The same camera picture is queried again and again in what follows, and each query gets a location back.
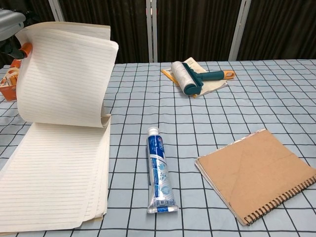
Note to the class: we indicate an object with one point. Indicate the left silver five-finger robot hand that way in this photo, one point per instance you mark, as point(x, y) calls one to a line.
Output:
point(10, 19)

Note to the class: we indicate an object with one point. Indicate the large tan lined notepad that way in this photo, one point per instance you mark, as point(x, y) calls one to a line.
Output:
point(59, 79)

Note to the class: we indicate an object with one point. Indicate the brown spiral-bound notebook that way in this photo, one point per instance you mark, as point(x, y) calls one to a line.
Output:
point(254, 170)

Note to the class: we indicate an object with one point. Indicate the orange snack box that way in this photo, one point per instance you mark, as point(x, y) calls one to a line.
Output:
point(10, 84)

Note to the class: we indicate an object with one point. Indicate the teal lint roller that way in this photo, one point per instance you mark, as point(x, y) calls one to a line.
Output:
point(190, 81)

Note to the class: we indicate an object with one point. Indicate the blue white toothpaste tube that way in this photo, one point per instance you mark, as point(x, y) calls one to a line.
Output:
point(159, 170)

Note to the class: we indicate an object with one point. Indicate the cream paper booklet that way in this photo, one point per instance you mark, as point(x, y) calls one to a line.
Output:
point(212, 85)

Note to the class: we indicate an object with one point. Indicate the blue checkered tablecloth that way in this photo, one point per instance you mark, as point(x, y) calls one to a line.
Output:
point(222, 113)

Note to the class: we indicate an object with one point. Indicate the dark partition panel white frame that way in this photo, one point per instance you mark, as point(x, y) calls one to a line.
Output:
point(195, 27)
point(128, 29)
point(281, 29)
point(42, 10)

